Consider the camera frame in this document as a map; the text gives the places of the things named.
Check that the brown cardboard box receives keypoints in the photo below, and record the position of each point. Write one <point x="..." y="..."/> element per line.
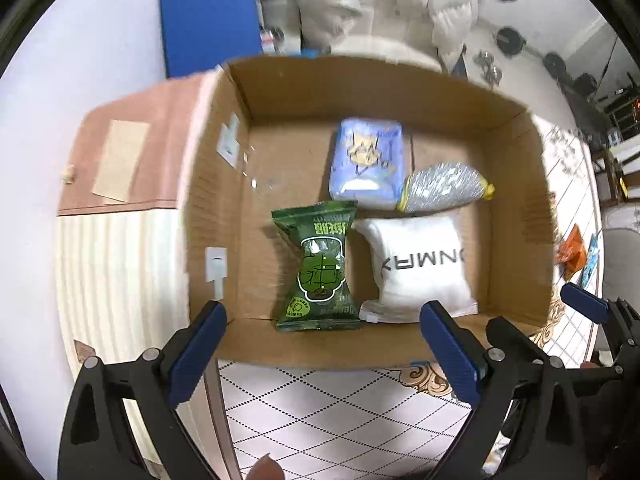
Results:
<point x="280" y="160"/>

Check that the cream armchair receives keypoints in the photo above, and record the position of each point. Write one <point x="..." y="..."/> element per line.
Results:
<point x="370" y="52"/>

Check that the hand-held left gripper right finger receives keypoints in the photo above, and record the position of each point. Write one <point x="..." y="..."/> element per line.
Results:
<point x="451" y="356"/>

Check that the orange snack packet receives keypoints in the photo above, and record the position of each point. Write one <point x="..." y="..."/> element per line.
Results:
<point x="572" y="256"/>

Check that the blue mat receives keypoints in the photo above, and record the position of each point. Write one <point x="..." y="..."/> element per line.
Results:
<point x="210" y="20"/>

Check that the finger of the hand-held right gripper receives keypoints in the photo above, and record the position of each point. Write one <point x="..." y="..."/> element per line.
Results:
<point x="585" y="302"/>

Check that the blue snack packet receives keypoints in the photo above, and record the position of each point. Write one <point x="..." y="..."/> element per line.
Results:
<point x="592" y="260"/>

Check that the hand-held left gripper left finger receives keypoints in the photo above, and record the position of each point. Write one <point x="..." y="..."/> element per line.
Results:
<point x="196" y="356"/>

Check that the brown paper sheet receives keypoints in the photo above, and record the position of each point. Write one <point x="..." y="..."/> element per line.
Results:
<point x="121" y="160"/>

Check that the wooden chair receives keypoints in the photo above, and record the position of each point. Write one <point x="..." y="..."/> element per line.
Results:
<point x="614" y="175"/>

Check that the person's left hand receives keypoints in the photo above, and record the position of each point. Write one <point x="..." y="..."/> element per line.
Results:
<point x="266" y="469"/>

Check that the white lettered pouch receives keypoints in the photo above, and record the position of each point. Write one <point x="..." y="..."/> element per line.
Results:
<point x="425" y="265"/>

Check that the silver packet with yellow ends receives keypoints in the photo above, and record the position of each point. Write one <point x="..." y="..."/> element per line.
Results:
<point x="442" y="185"/>

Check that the green snack packet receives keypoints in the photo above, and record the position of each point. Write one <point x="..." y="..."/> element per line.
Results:
<point x="320" y="265"/>

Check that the light blue tissue pack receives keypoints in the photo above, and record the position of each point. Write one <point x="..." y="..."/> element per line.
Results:
<point x="367" y="165"/>

